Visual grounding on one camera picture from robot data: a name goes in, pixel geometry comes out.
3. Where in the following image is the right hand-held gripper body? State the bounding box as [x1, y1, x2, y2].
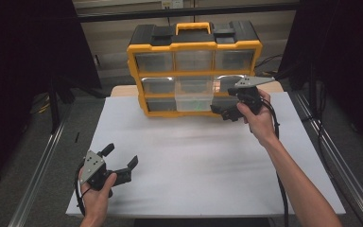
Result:
[227, 76, 276, 116]

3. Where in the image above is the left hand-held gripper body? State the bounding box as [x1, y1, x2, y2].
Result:
[79, 149, 123, 192]

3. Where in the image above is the clear plastic drawer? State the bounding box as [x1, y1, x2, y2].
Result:
[174, 79, 216, 113]

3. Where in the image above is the yellow black drawer organizer cabinet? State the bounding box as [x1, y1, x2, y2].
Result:
[126, 21, 264, 119]

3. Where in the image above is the person's right hand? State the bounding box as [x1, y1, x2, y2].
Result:
[236, 89, 280, 148]

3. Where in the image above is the person's left hand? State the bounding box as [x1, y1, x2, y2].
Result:
[78, 167, 118, 220]

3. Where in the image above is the beige wooden table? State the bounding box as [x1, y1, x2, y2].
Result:
[111, 82, 285, 97]

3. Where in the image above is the black metal stand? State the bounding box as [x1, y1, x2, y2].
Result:
[47, 77, 61, 134]

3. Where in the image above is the black curtain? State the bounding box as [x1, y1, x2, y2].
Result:
[0, 0, 102, 193]
[278, 0, 363, 156]

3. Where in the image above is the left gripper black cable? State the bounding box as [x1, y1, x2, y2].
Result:
[74, 161, 92, 218]

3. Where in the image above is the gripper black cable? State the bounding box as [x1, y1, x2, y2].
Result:
[74, 161, 92, 218]
[260, 97, 290, 227]

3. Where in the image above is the black floor cable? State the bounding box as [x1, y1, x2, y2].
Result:
[254, 54, 285, 70]

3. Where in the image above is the metal floor rail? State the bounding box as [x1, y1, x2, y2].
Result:
[291, 92, 363, 227]
[8, 121, 66, 227]

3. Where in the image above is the yellow floor cable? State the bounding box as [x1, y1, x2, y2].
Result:
[30, 94, 51, 115]

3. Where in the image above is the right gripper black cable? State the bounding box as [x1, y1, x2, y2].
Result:
[260, 97, 290, 227]

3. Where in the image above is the white wall power outlet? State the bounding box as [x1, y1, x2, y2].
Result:
[161, 0, 184, 9]

